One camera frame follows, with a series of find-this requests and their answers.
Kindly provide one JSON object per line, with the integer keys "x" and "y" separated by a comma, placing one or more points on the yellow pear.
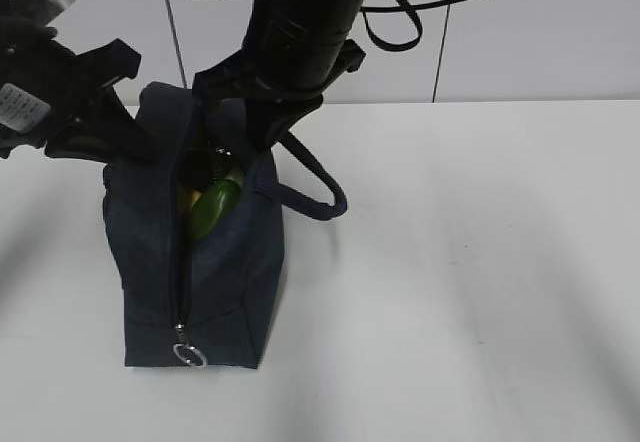
{"x": 187, "y": 198}

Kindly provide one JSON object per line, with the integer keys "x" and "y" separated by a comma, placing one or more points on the green cucumber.
{"x": 212, "y": 206}

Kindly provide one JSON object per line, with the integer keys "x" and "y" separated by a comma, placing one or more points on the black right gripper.
{"x": 293, "y": 50}

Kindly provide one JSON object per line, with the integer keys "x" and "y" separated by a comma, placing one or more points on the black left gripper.
{"x": 65, "y": 103}

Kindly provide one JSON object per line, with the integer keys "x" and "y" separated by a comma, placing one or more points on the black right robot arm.
{"x": 293, "y": 50}

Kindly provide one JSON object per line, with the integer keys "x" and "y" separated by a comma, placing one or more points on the dark navy lunch bag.
{"x": 209, "y": 302}

